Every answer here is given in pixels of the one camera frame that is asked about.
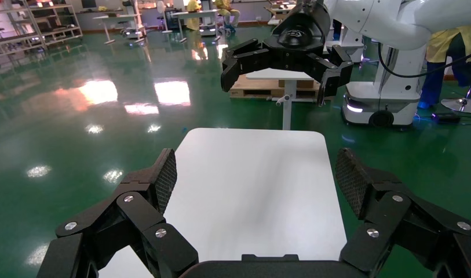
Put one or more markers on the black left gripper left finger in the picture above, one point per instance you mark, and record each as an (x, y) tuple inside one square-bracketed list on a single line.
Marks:
[(139, 215)]

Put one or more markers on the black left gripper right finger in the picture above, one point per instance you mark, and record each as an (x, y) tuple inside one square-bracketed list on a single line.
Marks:
[(392, 218)]

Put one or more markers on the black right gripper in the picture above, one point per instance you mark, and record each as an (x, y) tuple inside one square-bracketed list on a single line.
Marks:
[(296, 38)]

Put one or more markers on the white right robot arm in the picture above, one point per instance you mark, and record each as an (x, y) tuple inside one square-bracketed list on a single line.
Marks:
[(392, 19)]

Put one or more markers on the black floor power box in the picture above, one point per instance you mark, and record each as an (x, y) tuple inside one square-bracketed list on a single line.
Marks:
[(445, 117)]

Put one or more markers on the wooden pallet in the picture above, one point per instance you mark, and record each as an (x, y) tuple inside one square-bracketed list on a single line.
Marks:
[(254, 89)]

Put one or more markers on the seated person in yellow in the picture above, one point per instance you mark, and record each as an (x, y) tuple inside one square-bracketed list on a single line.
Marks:
[(227, 11), (193, 15)]

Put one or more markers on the white wheeled robot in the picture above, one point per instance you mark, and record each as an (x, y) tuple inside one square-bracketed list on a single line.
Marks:
[(133, 27), (388, 99)]

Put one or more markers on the long white work table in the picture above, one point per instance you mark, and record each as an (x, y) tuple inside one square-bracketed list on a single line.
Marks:
[(195, 13), (116, 17)]

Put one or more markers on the chrome stool base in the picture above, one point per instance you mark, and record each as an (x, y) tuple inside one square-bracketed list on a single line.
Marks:
[(463, 104)]

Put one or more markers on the person yellow shirt blue trousers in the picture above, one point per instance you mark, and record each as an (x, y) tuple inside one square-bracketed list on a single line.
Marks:
[(446, 50)]

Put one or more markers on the metal shelving rack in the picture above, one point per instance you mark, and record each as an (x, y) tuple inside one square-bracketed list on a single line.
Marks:
[(12, 38), (58, 27)]

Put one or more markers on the small white pedestal table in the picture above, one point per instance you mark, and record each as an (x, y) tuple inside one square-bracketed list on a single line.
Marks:
[(287, 75)]

